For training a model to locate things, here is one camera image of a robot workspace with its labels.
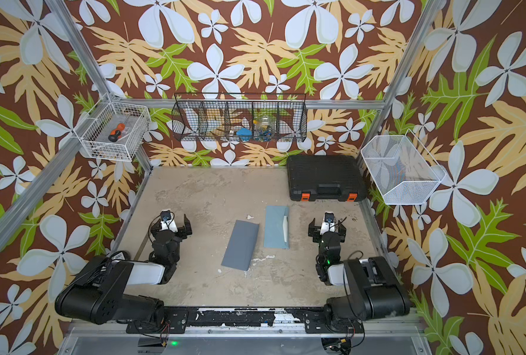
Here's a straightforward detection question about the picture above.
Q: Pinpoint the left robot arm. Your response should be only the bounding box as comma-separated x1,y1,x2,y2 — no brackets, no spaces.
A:
55,209,193,331

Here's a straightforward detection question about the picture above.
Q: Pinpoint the aluminium frame rear bar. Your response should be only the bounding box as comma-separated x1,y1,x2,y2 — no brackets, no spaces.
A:
111,97,386,110

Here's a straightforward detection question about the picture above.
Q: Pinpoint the aluminium frame post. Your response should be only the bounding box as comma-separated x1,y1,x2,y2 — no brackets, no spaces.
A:
362,0,446,148
47,1,152,172

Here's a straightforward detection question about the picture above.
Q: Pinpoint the white mesh basket right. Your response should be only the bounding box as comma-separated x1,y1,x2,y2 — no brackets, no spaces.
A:
361,130,446,206

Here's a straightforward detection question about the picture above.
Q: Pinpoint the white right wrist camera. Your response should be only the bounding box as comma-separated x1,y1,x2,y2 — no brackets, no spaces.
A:
320,212,337,235

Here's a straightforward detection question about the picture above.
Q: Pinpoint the aluminium frame post left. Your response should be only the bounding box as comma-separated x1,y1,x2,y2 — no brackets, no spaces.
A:
47,1,152,172

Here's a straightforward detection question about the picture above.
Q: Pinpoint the clear plastic bottle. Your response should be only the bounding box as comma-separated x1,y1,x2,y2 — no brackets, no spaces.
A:
255,115,276,142

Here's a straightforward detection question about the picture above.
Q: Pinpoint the aluminium frame post right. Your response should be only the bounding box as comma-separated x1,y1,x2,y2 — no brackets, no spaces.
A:
362,0,446,148

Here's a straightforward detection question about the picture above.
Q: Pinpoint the red black screwdriver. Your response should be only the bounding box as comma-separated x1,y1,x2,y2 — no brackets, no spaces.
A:
107,124,125,143

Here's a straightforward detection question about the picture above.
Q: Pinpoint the white wire basket left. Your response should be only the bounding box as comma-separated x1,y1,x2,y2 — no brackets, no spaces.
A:
76,94,151,162

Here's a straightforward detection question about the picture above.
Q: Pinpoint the light blue envelope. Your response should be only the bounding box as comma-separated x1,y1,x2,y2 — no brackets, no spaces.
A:
264,206,289,249

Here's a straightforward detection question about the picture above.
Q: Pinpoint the blue object in basket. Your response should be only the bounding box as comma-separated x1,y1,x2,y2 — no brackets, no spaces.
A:
236,128,252,142

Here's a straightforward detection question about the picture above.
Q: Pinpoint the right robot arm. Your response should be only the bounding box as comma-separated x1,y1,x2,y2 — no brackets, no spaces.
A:
308,213,412,331

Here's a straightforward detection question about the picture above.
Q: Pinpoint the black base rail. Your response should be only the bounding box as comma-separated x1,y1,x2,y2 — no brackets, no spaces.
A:
127,306,364,336

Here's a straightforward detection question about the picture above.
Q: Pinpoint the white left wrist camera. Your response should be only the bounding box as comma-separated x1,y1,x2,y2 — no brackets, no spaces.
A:
159,209,178,233

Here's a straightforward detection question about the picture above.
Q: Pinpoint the black wire basket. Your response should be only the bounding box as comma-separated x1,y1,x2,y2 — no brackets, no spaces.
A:
170,93,308,142

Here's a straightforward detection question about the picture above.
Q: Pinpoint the black round tape measure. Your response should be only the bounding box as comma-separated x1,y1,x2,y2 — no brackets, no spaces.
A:
110,251,131,260

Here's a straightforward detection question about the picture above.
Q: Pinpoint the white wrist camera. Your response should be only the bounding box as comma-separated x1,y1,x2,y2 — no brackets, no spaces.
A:
159,209,178,233
320,212,337,235

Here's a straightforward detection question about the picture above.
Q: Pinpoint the black plastic tool case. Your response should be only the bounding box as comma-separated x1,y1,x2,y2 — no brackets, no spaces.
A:
287,155,367,202

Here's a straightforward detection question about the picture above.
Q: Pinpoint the white card in envelope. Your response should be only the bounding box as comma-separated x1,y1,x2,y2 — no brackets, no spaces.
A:
282,215,289,248

